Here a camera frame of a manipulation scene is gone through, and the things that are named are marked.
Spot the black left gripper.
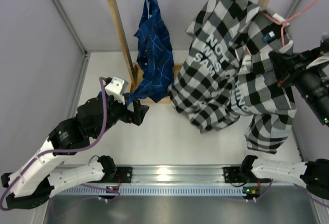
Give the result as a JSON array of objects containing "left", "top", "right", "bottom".
[{"left": 92, "top": 85, "right": 149, "bottom": 140}]

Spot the pink wire hanger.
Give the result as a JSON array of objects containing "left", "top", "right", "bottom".
[{"left": 245, "top": 0, "right": 324, "bottom": 55}]

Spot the black white checkered shirt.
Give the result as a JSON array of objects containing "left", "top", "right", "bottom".
[{"left": 169, "top": 0, "right": 296, "bottom": 154}]

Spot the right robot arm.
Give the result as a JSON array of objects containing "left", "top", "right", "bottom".
[{"left": 239, "top": 39, "right": 328, "bottom": 200}]

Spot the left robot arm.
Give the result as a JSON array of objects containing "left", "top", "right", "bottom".
[{"left": 1, "top": 96, "right": 149, "bottom": 211}]

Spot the blue plaid shirt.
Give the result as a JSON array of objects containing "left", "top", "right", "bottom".
[{"left": 124, "top": 0, "right": 174, "bottom": 105}]

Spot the light blue hanger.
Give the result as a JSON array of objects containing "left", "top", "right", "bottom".
[{"left": 145, "top": 0, "right": 151, "bottom": 19}]

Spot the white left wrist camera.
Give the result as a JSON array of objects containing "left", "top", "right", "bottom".
[{"left": 105, "top": 77, "right": 128, "bottom": 105}]

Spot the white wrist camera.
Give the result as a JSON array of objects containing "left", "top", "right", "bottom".
[
  {"left": 105, "top": 77, "right": 128, "bottom": 105},
  {"left": 307, "top": 31, "right": 329, "bottom": 69}
]

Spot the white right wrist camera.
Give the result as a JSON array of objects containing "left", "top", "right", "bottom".
[{"left": 307, "top": 31, "right": 329, "bottom": 69}]

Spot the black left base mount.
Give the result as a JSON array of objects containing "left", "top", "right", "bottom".
[{"left": 110, "top": 166, "right": 133, "bottom": 183}]

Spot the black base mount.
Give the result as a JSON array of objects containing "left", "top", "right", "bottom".
[
  {"left": 223, "top": 166, "right": 258, "bottom": 184},
  {"left": 110, "top": 166, "right": 133, "bottom": 183}
]

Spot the aluminium mounting rail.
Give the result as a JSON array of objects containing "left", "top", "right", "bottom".
[{"left": 56, "top": 164, "right": 309, "bottom": 183}]

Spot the aluminium frame post left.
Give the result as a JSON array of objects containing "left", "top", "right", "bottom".
[{"left": 51, "top": 0, "right": 90, "bottom": 103}]

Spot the slotted cable duct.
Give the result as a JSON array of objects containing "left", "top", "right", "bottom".
[{"left": 59, "top": 185, "right": 259, "bottom": 197}]

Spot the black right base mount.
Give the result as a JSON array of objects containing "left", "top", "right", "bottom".
[{"left": 223, "top": 166, "right": 258, "bottom": 184}]

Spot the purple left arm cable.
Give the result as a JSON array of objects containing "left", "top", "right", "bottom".
[{"left": 0, "top": 77, "right": 121, "bottom": 211}]

